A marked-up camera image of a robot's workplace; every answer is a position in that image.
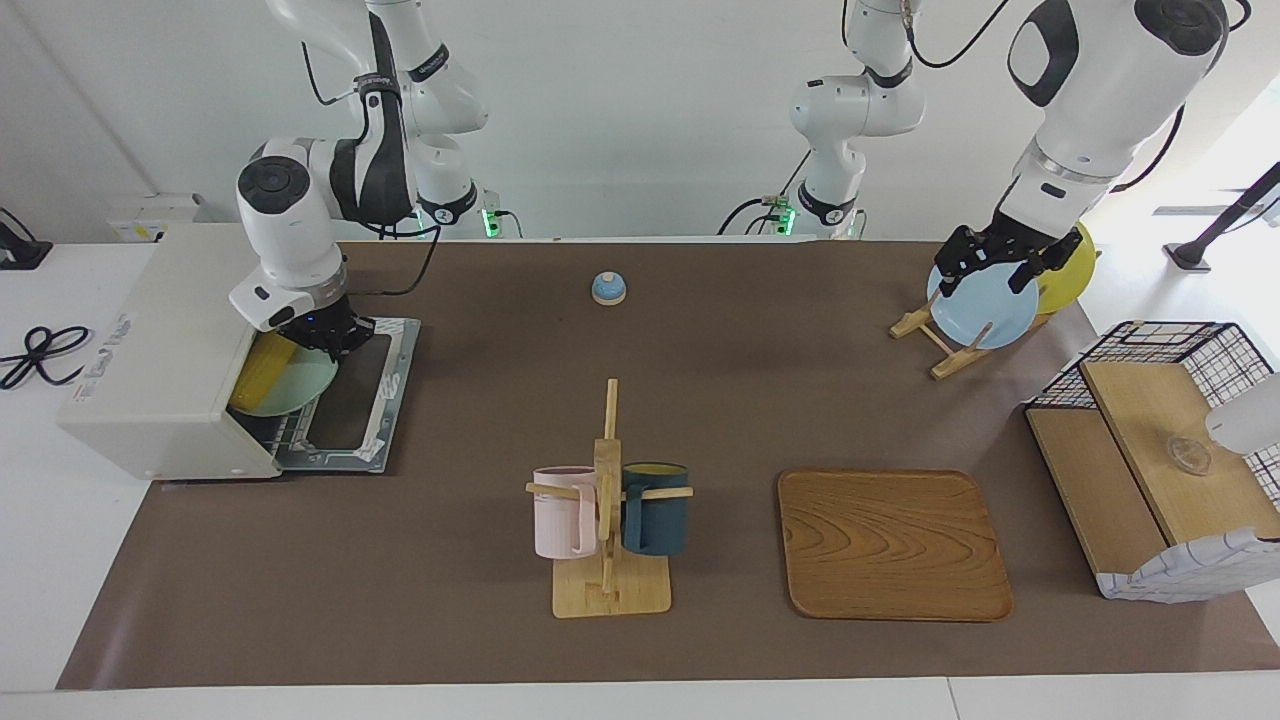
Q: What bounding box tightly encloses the pale green plate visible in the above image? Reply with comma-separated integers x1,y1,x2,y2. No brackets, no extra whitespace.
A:
238,345,339,418

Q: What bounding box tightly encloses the glass oven door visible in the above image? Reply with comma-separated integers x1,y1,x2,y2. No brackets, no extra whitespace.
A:
275,318,421,474

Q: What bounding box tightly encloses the yellow corn cob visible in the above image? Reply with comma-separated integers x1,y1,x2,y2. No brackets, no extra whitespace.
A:
228,332,299,411

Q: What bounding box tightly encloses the white toaster oven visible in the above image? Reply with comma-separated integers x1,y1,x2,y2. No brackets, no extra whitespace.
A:
57,222,346,481

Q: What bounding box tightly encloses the yellow plate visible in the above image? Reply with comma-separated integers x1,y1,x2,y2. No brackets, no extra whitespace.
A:
1035,222,1098,315

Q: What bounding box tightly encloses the light blue plate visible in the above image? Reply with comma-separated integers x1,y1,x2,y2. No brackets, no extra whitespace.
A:
926,255,1041,350

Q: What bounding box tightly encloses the wooden plate rack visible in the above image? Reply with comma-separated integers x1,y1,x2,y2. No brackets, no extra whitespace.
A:
889,305,1051,381

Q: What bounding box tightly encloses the black stand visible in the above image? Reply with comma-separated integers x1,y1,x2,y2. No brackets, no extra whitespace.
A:
1163,160,1280,273

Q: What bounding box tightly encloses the small clear glass dish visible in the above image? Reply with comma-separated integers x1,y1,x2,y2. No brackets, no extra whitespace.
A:
1163,432,1214,476

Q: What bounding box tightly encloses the white rounded device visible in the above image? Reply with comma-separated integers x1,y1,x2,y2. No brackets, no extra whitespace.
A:
1204,372,1280,457

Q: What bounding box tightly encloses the wooden serving tray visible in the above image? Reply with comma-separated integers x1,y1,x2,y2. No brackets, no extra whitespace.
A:
777,469,1014,623

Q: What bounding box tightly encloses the pink mug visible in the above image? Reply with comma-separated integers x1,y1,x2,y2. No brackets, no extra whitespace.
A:
531,466,599,560

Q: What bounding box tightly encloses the brown table mat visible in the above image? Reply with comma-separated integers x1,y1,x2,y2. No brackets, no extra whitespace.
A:
57,240,1280,691

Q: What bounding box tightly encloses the black desk clamp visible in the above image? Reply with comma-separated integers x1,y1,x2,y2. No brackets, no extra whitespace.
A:
0,207,53,271

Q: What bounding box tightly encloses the white checked cloth liner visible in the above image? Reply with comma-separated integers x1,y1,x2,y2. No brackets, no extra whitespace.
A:
1095,527,1280,604

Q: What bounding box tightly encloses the dark teal mug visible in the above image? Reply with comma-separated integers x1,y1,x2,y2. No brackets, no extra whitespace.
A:
620,461,690,557

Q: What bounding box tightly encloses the wooden mug rack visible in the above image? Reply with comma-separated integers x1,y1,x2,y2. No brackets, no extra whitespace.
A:
526,378,694,619

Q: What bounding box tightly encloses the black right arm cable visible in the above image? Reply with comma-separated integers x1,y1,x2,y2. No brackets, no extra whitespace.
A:
300,40,443,298

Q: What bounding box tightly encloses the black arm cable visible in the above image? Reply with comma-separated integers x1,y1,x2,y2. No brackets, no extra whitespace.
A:
905,0,1191,196
300,40,443,298

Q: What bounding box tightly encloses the wire basket shelf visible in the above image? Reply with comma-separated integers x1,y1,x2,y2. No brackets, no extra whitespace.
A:
1027,360,1280,576

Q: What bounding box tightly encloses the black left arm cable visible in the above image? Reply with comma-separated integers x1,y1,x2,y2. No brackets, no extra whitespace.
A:
905,0,1191,196

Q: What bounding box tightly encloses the black left base cable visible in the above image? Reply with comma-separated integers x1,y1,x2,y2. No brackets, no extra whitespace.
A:
718,150,811,238

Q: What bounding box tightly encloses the black wire basket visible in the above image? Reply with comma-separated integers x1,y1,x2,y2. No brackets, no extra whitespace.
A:
1025,320,1280,501

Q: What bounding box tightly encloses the coiled black cable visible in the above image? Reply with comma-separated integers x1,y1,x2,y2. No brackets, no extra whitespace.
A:
0,325,93,391

